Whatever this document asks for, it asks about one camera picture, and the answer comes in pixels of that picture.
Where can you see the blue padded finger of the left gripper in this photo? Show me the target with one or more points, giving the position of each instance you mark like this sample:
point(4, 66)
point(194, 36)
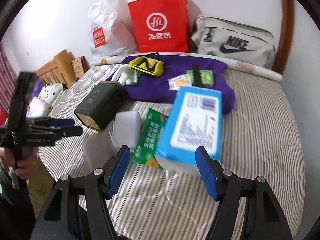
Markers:
point(50, 122)

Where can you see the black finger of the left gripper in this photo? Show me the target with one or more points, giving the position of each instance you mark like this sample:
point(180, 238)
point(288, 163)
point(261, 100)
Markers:
point(69, 131)

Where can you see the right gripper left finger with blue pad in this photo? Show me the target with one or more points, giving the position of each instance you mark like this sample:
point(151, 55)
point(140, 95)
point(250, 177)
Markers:
point(115, 169)

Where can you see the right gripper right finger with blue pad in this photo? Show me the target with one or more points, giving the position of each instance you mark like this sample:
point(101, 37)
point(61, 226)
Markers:
point(206, 169)

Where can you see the green tall packet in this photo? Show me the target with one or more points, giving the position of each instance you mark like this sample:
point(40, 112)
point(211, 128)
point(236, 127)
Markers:
point(152, 132)

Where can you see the blue tissue pack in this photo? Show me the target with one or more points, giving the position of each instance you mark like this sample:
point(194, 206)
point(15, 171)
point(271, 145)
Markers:
point(195, 120)

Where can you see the fruit print wet wipe packet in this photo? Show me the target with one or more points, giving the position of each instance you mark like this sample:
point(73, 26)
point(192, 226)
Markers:
point(176, 83)

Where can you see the green tissue pack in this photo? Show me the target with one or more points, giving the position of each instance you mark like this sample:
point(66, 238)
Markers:
point(207, 77)

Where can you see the yellow black mesh pouch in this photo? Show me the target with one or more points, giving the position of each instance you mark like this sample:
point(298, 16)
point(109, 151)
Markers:
point(148, 65)

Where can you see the person's left hand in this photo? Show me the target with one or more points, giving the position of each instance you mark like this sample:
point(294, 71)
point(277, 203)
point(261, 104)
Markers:
point(25, 168)

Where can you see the white dotted pillow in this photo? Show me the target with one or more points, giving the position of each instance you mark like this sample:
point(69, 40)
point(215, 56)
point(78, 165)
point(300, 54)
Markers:
point(50, 93)

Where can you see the purple plush pillow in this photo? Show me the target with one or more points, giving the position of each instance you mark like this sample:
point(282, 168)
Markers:
point(37, 88)

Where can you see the dark green tin box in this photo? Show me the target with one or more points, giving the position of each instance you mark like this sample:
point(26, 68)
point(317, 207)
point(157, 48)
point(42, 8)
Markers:
point(101, 104)

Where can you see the wooden bed headboard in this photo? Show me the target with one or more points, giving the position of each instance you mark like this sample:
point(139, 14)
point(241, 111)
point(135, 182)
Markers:
point(58, 70)

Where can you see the brown patterned small box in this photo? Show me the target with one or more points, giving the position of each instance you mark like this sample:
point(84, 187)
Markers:
point(80, 67)

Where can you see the rolled white printed mat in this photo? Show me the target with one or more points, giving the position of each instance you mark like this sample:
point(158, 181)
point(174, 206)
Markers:
point(231, 63)

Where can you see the white Miniso plastic bag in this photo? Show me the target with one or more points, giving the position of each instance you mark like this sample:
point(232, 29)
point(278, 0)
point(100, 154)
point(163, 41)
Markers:
point(111, 32)

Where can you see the grey Nike bag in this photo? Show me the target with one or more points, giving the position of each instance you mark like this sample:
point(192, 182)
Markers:
point(233, 40)

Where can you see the red paper shopping bag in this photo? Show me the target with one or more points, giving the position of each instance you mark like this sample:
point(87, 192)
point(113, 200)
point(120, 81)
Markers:
point(160, 25)

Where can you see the wooden door frame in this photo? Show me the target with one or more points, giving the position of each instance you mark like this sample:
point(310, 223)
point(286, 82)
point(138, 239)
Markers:
point(286, 35)

